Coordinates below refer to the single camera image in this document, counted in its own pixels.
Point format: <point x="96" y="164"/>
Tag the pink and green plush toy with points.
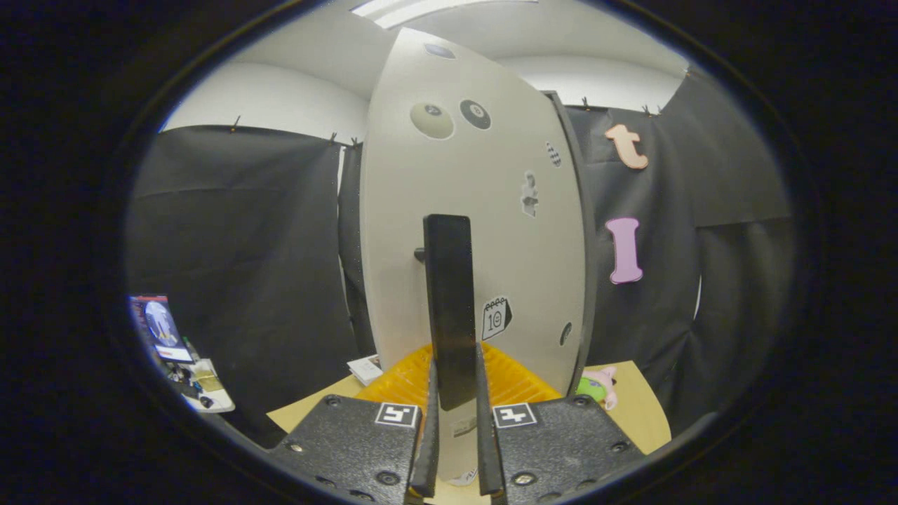
<point x="593" y="388"/>

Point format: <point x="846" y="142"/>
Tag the white shoe with red-blue stripes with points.
<point x="464" y="478"/>

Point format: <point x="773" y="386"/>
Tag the long ceiling light panel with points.
<point x="421" y="8"/>

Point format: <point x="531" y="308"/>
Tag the white and dark box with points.
<point x="365" y="368"/>

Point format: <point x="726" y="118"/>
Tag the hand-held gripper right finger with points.
<point x="487" y="449"/>

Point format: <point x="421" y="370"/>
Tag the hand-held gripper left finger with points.
<point x="426" y="449"/>

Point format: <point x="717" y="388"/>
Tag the black backdrop cloth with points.
<point x="245" y="231"/>

